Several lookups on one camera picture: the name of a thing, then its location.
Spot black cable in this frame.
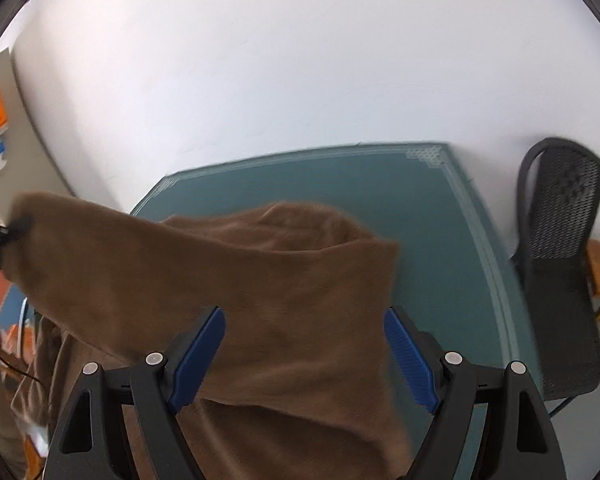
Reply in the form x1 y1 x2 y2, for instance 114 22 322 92
0 350 50 480

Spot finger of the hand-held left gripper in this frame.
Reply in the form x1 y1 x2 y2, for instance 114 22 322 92
4 212 35 241

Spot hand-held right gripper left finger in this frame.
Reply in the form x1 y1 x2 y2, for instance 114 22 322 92
44 306 227 480

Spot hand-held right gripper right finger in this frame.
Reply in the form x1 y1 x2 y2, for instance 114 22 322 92
384 306 568 480

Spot brown fleece cloth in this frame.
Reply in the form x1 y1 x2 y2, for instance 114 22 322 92
2 192 415 480

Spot black mesh chair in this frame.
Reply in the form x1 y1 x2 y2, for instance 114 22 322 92
510 136 600 418

